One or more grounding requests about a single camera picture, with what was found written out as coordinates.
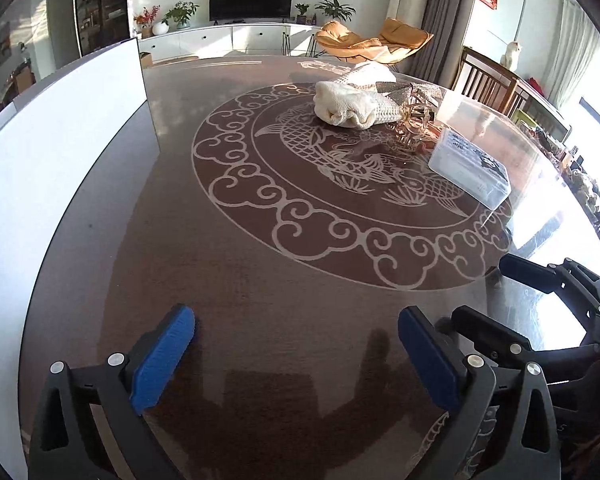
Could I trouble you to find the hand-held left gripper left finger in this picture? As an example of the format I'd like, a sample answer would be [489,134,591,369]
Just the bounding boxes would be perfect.
[27,304,197,480]

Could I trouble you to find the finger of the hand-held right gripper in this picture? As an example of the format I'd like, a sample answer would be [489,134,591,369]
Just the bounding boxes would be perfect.
[499,254,600,318]
[450,305,600,366]

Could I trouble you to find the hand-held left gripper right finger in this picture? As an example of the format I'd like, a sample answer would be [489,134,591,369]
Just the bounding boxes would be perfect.
[397,305,563,480]

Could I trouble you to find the clear plastic box cartoon print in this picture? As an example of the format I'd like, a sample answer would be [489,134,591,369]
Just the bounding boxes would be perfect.
[427,126,512,211]

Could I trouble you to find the rhinestone bow hair clip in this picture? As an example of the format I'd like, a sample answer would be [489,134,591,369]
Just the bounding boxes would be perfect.
[377,80,445,148]

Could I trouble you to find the cream knitted cloth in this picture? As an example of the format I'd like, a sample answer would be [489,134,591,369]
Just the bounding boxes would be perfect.
[313,80,406,129]

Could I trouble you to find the white mesh cloth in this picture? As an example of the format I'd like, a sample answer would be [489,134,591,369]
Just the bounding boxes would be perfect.
[337,61,397,86]

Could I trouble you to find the cluttered low shelf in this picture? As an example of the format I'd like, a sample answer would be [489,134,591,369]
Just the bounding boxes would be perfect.
[510,105,600,246]

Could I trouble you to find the wooden dining chair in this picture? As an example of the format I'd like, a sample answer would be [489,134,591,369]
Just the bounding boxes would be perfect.
[452,45,533,118]

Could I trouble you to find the white cat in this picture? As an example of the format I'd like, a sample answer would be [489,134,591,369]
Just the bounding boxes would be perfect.
[500,40,523,73]

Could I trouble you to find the plain white window curtain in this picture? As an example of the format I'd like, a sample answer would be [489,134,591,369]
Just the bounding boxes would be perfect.
[545,0,600,106]

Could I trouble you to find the grey curtain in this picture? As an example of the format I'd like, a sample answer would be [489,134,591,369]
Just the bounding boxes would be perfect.
[420,0,473,88]

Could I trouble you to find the orange lounge chair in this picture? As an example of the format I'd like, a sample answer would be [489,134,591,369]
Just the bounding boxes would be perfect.
[377,17,434,63]
[314,21,391,63]

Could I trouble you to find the white low cabinet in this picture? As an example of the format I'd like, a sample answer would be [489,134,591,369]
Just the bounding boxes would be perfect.
[140,22,322,61]

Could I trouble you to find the large leafy potted plant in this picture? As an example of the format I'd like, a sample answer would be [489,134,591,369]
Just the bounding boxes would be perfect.
[315,0,356,23]

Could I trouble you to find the small hairpin leg side table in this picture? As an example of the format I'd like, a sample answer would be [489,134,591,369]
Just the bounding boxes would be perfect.
[280,29,322,57]

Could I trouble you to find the red flower arrangement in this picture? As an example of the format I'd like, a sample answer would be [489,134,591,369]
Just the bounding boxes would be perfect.
[134,6,161,36]

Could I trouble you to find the green potted plant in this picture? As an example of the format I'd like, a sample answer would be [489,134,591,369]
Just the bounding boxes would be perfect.
[165,1,200,28]

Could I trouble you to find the dark glass display cabinet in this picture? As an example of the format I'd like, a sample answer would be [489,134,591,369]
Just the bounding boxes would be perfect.
[75,0,129,57]

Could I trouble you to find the black television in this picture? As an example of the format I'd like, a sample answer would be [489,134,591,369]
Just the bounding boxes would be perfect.
[209,0,295,23]

